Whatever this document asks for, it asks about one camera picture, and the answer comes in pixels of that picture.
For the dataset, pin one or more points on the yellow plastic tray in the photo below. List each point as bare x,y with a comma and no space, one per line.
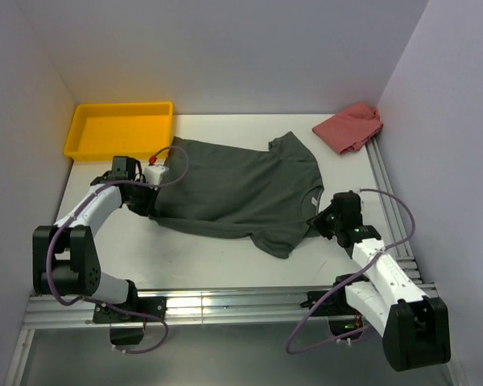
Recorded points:
100,131

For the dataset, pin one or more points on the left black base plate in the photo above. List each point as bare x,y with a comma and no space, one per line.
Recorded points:
148,309

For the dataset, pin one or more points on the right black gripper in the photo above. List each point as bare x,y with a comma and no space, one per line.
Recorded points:
318,222

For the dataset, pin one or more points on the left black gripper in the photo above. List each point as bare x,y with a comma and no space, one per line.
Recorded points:
147,209

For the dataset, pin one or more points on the front aluminium rail frame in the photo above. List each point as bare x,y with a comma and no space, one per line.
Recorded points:
217,337

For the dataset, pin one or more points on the dark green t-shirt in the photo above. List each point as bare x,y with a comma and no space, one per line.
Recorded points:
232,193

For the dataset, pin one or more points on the right side aluminium rail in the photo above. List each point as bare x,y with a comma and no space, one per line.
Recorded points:
402,253

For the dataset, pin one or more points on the folded pink t-shirt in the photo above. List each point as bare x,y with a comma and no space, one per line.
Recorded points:
350,129

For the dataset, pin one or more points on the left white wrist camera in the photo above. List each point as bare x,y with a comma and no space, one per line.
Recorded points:
154,174

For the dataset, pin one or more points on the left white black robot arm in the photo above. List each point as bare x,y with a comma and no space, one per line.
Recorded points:
65,263

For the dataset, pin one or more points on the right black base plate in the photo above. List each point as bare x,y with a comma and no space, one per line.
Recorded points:
336,305

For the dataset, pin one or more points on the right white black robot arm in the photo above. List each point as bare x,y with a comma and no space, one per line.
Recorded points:
413,325

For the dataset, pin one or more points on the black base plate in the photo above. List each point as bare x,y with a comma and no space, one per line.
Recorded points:
148,309
336,305

